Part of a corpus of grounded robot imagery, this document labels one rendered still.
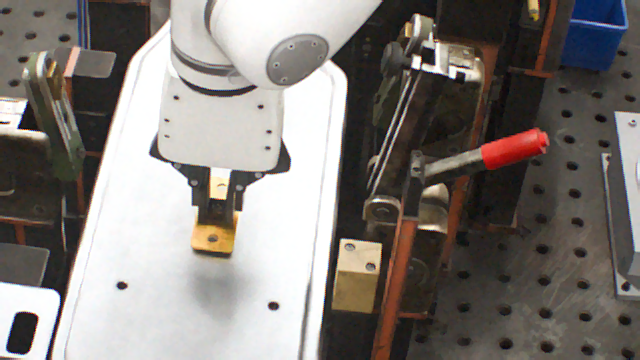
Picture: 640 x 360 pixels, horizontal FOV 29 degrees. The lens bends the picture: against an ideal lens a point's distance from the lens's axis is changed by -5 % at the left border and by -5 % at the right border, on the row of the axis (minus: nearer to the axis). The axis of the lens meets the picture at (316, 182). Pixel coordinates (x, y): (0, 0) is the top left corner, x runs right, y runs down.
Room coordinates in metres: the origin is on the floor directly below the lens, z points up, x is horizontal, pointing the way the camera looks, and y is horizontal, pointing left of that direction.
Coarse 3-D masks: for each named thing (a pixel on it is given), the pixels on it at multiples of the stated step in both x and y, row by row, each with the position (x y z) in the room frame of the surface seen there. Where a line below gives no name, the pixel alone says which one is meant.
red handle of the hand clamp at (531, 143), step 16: (496, 144) 0.75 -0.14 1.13; (512, 144) 0.75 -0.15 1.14; (528, 144) 0.75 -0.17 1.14; (544, 144) 0.75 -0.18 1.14; (448, 160) 0.76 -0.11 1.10; (464, 160) 0.75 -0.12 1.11; (480, 160) 0.75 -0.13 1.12; (496, 160) 0.74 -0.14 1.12; (512, 160) 0.74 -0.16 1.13; (432, 176) 0.75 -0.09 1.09; (448, 176) 0.75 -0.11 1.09
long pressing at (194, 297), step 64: (128, 64) 0.95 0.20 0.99; (128, 128) 0.85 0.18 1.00; (320, 128) 0.88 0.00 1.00; (128, 192) 0.77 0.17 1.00; (256, 192) 0.79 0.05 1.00; (320, 192) 0.80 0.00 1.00; (128, 256) 0.70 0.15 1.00; (192, 256) 0.71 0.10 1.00; (256, 256) 0.72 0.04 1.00; (320, 256) 0.72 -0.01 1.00; (64, 320) 0.62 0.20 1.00; (128, 320) 0.63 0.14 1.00; (192, 320) 0.64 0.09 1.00; (256, 320) 0.65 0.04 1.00; (320, 320) 0.65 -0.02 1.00
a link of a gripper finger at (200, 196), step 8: (176, 168) 0.74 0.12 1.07; (184, 168) 0.75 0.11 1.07; (208, 168) 0.77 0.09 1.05; (184, 176) 0.75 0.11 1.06; (208, 176) 0.76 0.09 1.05; (208, 184) 0.75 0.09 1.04; (192, 192) 0.75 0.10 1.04; (200, 192) 0.74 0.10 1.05; (208, 192) 0.75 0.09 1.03; (192, 200) 0.75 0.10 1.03; (200, 200) 0.74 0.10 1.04; (208, 200) 0.75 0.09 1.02; (200, 208) 0.74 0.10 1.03; (200, 216) 0.74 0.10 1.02
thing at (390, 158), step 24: (432, 48) 0.76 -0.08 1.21; (384, 72) 0.74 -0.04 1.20; (408, 72) 0.75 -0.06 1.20; (432, 72) 0.74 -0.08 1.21; (456, 72) 0.75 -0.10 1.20; (408, 96) 0.76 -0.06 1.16; (432, 96) 0.74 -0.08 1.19; (408, 120) 0.74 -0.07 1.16; (384, 144) 0.77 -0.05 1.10; (408, 144) 0.74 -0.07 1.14; (384, 168) 0.74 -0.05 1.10; (384, 192) 0.74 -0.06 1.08
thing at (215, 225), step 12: (216, 180) 0.79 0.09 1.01; (228, 180) 0.79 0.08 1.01; (216, 192) 0.78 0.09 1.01; (216, 216) 0.75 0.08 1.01; (192, 228) 0.73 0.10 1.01; (204, 228) 0.73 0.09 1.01; (216, 228) 0.74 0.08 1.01; (228, 228) 0.74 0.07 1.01; (192, 240) 0.72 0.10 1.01; (204, 240) 0.72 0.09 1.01; (228, 240) 0.72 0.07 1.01; (228, 252) 0.71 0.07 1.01
